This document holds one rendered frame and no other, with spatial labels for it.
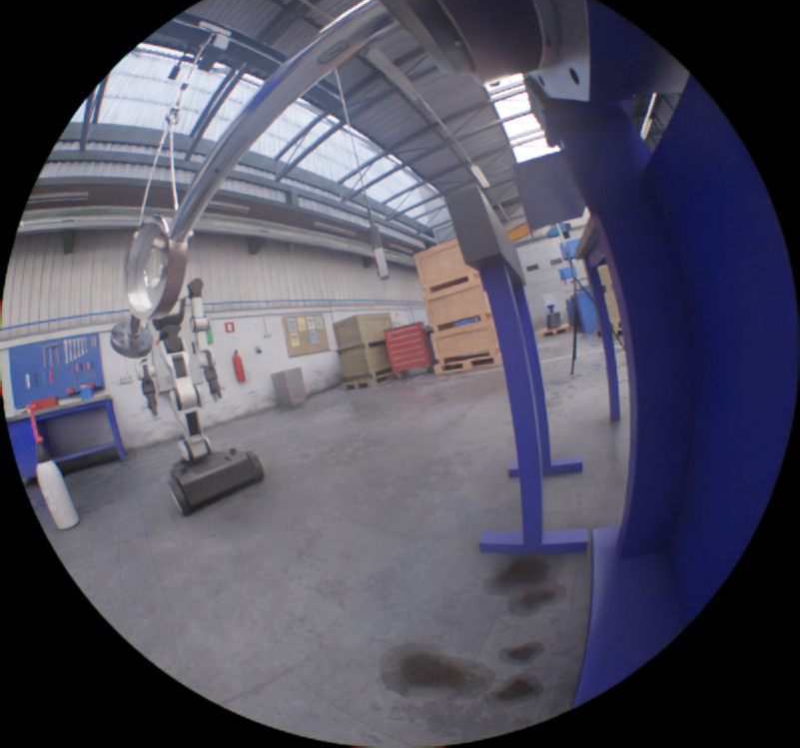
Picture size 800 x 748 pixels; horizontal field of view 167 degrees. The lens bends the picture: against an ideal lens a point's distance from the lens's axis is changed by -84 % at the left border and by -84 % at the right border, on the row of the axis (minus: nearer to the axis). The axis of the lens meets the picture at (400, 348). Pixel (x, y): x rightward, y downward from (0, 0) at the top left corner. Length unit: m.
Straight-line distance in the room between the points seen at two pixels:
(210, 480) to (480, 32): 1.79
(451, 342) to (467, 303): 0.68
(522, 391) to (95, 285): 5.46
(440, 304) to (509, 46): 4.33
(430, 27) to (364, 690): 0.98
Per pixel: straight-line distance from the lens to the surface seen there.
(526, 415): 0.59
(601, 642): 0.66
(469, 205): 0.53
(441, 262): 4.61
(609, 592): 0.72
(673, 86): 0.47
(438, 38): 0.37
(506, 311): 0.56
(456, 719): 0.63
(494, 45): 0.37
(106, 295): 5.32
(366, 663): 0.71
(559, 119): 0.59
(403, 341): 4.94
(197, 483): 1.65
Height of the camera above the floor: 0.61
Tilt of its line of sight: 1 degrees down
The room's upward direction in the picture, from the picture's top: 13 degrees counter-clockwise
